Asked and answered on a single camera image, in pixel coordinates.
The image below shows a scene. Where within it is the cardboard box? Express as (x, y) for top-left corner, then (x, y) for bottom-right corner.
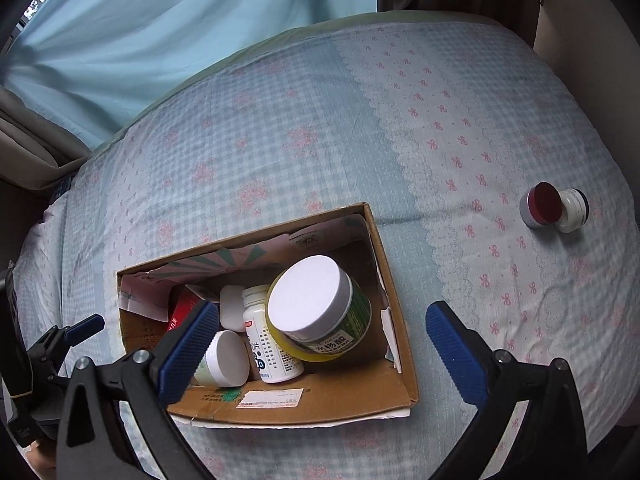
(116, 202), (421, 428)

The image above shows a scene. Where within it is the green mattress cover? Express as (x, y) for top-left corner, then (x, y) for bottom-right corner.
(90, 10), (501, 161)

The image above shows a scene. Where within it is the white labelled pill bottle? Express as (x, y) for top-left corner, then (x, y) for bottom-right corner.
(241, 284), (305, 385)

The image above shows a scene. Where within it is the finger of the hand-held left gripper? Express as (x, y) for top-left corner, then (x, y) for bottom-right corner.
(27, 313), (106, 383)

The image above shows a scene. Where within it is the dark blue patterned cloth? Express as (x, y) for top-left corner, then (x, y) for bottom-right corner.
(50, 176), (77, 202)

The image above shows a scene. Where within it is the small red box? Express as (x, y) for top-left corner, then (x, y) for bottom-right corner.
(167, 285), (218, 333)

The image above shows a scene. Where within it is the large yellow-green jar white lid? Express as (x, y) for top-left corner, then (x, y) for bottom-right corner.
(266, 255), (372, 363)

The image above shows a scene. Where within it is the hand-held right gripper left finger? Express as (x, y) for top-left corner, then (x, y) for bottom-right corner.
(56, 300), (221, 480)

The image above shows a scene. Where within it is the light blue hanging cloth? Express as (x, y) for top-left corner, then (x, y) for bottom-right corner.
(0, 0), (386, 147)

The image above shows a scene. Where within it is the blue checked bed sheet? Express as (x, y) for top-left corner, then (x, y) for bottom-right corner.
(10, 12), (631, 480)

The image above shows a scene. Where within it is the red lid jar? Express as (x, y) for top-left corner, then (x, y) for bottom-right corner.
(519, 182), (562, 231)

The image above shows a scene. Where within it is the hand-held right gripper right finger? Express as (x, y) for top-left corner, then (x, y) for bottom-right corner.
(425, 301), (588, 480)

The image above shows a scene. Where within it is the small green jar white lid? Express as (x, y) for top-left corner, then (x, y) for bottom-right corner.
(192, 330), (251, 388)

